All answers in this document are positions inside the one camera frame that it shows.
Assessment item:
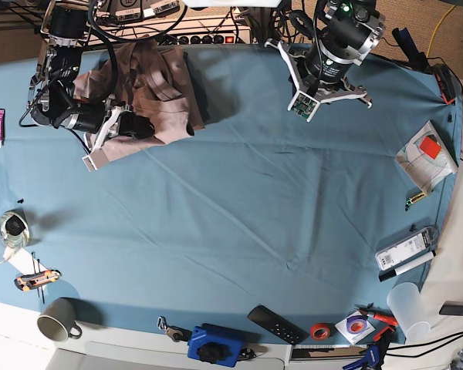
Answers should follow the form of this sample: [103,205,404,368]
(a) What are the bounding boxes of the metal carabiner keychain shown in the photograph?
[157,316,192,342]

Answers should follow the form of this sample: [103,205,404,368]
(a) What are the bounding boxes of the grey coffee mug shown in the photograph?
[36,298,83,342]

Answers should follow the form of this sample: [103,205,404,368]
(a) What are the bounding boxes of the white power strip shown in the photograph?
[100,14,255,45]

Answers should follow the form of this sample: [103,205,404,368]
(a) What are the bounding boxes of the translucent plastic cup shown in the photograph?
[387,282,431,341]

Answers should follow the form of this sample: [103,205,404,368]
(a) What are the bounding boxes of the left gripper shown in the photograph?
[294,42,372,108]

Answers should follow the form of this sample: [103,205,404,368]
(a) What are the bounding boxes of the black zip ties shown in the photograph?
[31,251,46,304]

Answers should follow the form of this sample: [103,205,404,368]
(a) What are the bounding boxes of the orange black clamp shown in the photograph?
[432,63,463,105]

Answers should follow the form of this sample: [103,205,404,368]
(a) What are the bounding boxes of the booklet with red square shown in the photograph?
[395,121,458,196]

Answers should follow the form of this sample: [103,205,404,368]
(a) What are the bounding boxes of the orange utility knife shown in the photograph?
[14,270,62,291]

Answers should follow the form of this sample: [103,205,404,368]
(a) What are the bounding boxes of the black remote control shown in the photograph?
[247,305,309,345]

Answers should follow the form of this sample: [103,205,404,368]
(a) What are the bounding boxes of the red handled pliers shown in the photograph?
[356,304,398,327]

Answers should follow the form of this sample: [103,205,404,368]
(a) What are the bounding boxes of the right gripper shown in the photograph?
[63,104,155,141]

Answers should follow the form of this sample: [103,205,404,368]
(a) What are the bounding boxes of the black power adapter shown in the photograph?
[439,301,463,317]

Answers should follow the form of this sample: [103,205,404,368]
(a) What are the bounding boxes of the black and white marker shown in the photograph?
[379,251,436,282]

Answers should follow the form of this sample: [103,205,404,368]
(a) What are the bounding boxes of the blue clamp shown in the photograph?
[342,326,394,370]
[391,28,430,72]

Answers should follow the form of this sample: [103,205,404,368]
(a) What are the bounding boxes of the clear plastic case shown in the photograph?
[375,226,439,271]

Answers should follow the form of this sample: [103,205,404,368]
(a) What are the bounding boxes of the blue table cloth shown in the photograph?
[0,45,463,343]

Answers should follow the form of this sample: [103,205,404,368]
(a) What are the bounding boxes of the yellow cable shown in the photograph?
[426,0,463,59]

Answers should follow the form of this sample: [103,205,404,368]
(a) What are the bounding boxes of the pink t-shirt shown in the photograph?
[84,40,204,169]

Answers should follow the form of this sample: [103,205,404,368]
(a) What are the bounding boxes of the blue clamp top right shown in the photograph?
[391,28,430,72]

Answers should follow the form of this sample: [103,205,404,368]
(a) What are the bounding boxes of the blue clamp bottom right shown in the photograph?
[342,326,394,370]

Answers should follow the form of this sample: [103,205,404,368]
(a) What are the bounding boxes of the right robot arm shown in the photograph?
[19,1,155,141]

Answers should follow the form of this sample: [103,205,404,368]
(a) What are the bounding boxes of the blue box with black knob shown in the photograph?
[187,325,245,368]

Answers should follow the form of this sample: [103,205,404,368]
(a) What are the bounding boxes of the glass jar with black lid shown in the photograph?
[0,210,30,248]

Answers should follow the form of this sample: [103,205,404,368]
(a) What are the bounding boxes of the thick black cable loop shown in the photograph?
[86,0,188,105]

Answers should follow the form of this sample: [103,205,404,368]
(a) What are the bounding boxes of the red tape roll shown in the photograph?
[309,323,335,341]

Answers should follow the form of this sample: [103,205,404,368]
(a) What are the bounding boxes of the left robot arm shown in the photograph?
[289,1,386,113]

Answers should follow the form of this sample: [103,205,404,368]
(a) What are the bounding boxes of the white paper note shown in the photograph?
[8,249,46,275]

